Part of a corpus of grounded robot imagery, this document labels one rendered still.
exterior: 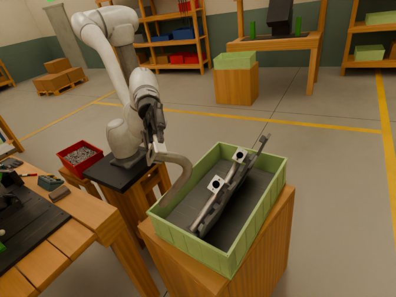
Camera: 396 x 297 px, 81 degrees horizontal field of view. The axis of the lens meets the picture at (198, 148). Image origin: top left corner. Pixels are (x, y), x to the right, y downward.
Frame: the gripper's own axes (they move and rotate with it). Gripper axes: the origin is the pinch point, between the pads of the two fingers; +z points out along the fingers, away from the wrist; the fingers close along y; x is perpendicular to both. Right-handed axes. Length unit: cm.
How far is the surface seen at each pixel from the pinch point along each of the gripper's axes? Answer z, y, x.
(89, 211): -23, -71, -4
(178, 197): -17, -46, 33
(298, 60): -371, -5, 400
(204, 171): -31, -39, 50
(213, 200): 1.5, -20.4, 31.4
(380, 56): -246, 78, 424
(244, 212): 2, -28, 54
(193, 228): 7.3, -31.7, 26.8
